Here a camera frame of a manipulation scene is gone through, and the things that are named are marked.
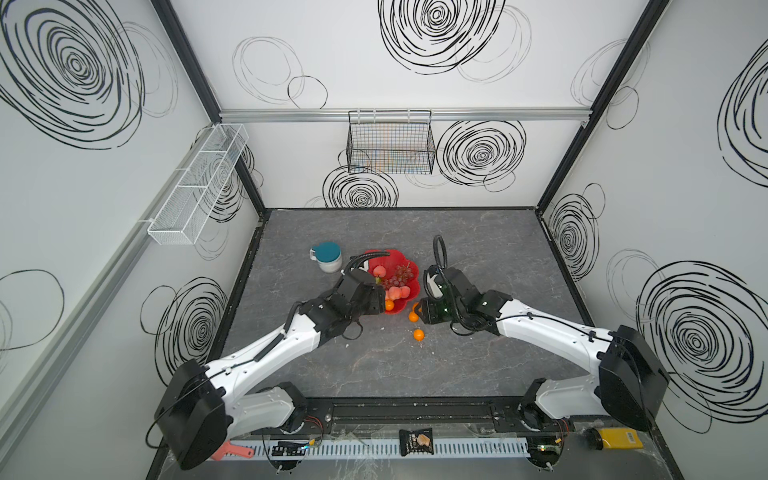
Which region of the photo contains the red flower-shaped fruit bowl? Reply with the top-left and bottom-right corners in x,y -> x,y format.
362,249 -> 421,315

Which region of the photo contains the purple fake grape bunch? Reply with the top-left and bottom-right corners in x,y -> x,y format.
383,265 -> 415,289

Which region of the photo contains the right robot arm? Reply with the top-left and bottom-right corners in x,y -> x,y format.
413,290 -> 670,432

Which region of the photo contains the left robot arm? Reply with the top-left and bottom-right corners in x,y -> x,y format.
153,280 -> 386,470

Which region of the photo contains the white mug with teal lid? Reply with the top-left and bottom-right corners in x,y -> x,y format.
309,242 -> 343,273

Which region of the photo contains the black snack packet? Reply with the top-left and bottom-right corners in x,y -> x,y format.
398,428 -> 435,457

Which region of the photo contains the pink plastic scoop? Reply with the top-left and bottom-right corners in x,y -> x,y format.
211,442 -> 255,461

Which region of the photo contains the yellow black-capped container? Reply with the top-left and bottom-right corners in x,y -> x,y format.
584,427 -> 644,450

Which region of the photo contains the white slotted cable duct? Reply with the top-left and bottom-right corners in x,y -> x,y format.
223,437 -> 530,461

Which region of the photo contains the black wire basket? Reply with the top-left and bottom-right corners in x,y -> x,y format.
345,109 -> 437,175

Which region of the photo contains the white mesh wall shelf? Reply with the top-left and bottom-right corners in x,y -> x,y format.
147,123 -> 248,246

